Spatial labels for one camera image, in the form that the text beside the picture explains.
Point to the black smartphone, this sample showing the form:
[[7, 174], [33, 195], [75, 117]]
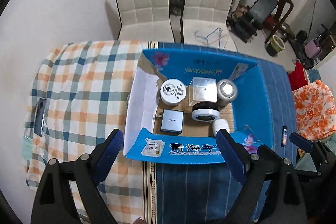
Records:
[[40, 116]]

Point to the red bag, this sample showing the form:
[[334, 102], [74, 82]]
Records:
[[297, 77]]

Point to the silver round tin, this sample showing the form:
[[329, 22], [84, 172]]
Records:
[[227, 92]]

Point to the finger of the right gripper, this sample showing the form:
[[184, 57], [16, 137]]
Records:
[[299, 139]]

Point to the white round printed tin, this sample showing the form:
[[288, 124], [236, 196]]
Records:
[[172, 92]]

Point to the blue striped tablecloth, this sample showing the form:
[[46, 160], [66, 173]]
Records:
[[196, 193]]

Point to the white earbuds case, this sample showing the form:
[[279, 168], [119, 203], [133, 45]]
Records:
[[220, 124]]

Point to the wire clothes hangers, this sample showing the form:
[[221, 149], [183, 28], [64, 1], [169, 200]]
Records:
[[216, 38]]

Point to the pink suitcase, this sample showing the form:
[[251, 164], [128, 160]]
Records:
[[312, 49]]

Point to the dark waste bin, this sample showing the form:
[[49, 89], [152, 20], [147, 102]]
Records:
[[275, 45]]

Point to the brown wooden chair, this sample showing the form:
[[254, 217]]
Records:
[[274, 22]]

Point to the clear acrylic cube box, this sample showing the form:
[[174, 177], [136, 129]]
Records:
[[202, 90]]

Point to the white jar black lid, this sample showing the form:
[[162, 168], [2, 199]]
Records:
[[205, 112]]

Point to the right white padded chair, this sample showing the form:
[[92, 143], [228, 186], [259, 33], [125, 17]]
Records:
[[205, 15]]

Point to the white padded chair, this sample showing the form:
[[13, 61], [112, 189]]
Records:
[[145, 20], [205, 15]]

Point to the left white padded chair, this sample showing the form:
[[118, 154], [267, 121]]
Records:
[[145, 20]]

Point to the black weight bench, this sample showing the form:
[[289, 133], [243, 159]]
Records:
[[245, 26]]

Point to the orange floral cushion chair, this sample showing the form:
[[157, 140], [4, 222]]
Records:
[[315, 111]]

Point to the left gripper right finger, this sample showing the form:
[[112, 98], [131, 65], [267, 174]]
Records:
[[284, 198]]

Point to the blue cardboard box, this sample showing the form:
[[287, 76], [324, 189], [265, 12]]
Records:
[[249, 116]]

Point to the white power adapter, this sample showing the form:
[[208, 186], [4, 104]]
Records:
[[171, 121]]

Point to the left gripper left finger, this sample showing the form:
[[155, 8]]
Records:
[[54, 202]]

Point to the plaid checkered cloth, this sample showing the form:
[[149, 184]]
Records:
[[86, 86]]

